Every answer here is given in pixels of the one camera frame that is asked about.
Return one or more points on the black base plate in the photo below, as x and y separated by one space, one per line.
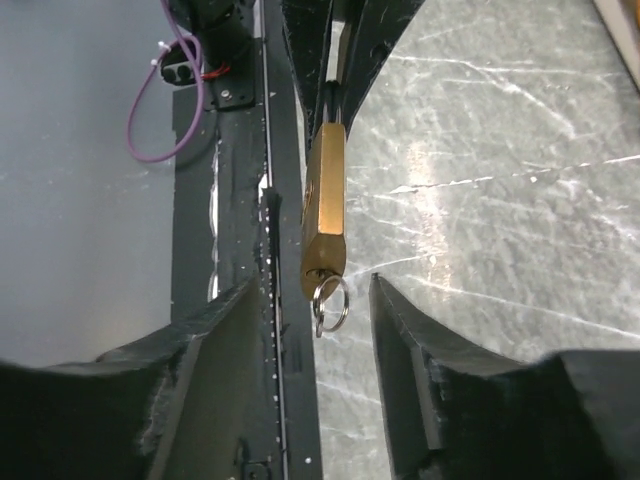
237 206

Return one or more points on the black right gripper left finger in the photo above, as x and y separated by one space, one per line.
168 406

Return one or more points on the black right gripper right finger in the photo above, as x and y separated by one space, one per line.
455 410

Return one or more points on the brass padlock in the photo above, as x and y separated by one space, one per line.
323 218

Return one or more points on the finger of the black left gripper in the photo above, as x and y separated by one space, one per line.
371 30
307 31

